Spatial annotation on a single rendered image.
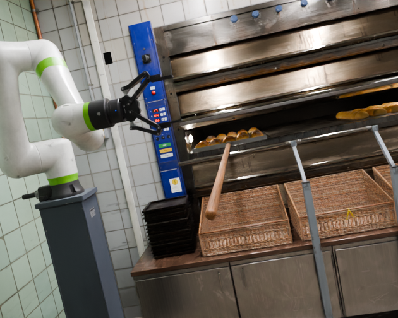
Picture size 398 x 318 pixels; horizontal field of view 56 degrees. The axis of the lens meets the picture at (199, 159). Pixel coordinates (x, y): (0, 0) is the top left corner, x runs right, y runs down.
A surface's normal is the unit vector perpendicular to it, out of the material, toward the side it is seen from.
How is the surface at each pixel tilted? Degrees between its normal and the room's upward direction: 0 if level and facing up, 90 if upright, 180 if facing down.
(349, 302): 91
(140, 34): 90
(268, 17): 90
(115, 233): 90
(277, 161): 70
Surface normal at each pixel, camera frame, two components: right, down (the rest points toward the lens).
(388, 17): -0.15, -0.24
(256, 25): -0.09, 0.12
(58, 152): 0.61, -0.06
